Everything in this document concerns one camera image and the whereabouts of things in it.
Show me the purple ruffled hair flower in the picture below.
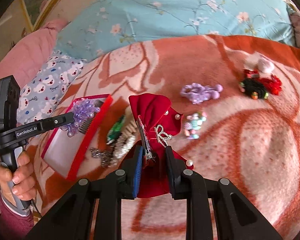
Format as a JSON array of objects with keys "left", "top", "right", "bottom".
[{"left": 61, "top": 99, "right": 97, "bottom": 138}]

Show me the red velvet bow clip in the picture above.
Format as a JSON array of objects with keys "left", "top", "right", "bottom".
[{"left": 119, "top": 93, "right": 193, "bottom": 198}]

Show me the person's left hand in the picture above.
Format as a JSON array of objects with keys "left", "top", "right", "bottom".
[{"left": 0, "top": 151, "right": 37, "bottom": 206}]

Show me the blue bear print pillow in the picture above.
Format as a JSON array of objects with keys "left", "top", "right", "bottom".
[{"left": 17, "top": 51, "right": 86, "bottom": 125}]

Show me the red shallow gift box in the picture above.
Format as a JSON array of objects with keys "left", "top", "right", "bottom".
[{"left": 42, "top": 94, "right": 113, "bottom": 181}]

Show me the tan plastic claw clip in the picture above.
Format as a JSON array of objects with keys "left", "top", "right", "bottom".
[{"left": 121, "top": 106, "right": 139, "bottom": 137}]

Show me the pink quilted comforter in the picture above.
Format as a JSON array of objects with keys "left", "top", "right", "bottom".
[{"left": 0, "top": 18, "right": 69, "bottom": 88}]

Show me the purple satin scrunchie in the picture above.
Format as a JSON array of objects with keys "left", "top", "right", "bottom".
[{"left": 180, "top": 83, "right": 223, "bottom": 105}]

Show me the orange white fleece blanket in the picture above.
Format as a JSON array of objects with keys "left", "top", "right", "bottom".
[{"left": 27, "top": 34, "right": 300, "bottom": 240}]

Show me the turquoise floral bed sheet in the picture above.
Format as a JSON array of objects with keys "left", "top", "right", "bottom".
[{"left": 55, "top": 0, "right": 295, "bottom": 61}]

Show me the red white small hair clip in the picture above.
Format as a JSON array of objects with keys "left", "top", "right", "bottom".
[{"left": 243, "top": 57, "right": 275, "bottom": 79}]

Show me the silver chain necklace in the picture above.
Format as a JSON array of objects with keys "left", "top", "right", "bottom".
[{"left": 90, "top": 147, "right": 116, "bottom": 168}]

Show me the pastel bead bracelet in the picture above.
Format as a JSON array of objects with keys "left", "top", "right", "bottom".
[{"left": 182, "top": 112, "right": 208, "bottom": 140}]

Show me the black red beaded hair tie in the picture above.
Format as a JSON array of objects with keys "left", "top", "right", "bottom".
[{"left": 238, "top": 74, "right": 283, "bottom": 100}]

